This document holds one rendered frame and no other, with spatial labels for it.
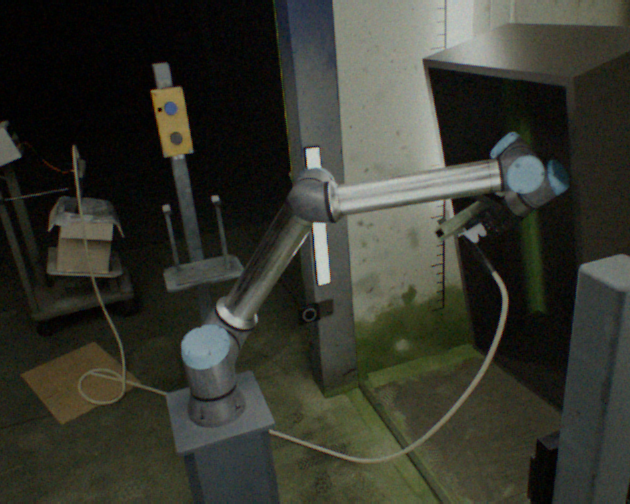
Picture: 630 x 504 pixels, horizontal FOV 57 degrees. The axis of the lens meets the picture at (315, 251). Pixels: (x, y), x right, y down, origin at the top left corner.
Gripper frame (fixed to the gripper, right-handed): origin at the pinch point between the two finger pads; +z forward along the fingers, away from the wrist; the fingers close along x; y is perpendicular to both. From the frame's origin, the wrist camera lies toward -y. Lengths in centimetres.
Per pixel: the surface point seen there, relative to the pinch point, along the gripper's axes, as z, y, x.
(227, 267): 97, -42, -16
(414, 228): 62, -12, 58
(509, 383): 79, 75, 70
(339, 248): 77, -23, 25
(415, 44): 8, -72, 59
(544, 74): -53, -20, -11
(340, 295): 93, -6, 24
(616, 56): -65, -14, -2
